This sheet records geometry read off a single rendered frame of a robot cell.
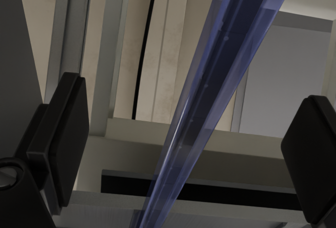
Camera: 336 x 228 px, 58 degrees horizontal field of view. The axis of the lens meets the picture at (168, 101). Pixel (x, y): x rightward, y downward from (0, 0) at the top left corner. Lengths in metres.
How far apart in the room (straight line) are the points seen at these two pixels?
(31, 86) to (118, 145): 0.41
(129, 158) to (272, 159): 0.28
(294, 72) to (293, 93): 0.18
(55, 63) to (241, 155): 0.38
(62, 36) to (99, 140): 0.22
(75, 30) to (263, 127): 2.52
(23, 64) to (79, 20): 0.28
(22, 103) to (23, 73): 0.02
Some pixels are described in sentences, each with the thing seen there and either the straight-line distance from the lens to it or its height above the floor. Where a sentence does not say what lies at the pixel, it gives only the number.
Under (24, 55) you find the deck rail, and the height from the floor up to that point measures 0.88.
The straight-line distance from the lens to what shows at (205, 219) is 0.24.
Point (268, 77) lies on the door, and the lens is 2.85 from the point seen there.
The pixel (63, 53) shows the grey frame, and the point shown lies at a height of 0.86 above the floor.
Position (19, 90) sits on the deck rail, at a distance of 0.17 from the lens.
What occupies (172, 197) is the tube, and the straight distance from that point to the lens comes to 0.17.
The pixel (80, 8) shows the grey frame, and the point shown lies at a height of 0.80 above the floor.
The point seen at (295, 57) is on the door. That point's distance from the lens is 2.93.
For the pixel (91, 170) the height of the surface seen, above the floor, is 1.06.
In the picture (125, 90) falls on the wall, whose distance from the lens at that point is 2.82.
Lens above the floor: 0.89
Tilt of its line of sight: 3 degrees up
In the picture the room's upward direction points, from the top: 172 degrees counter-clockwise
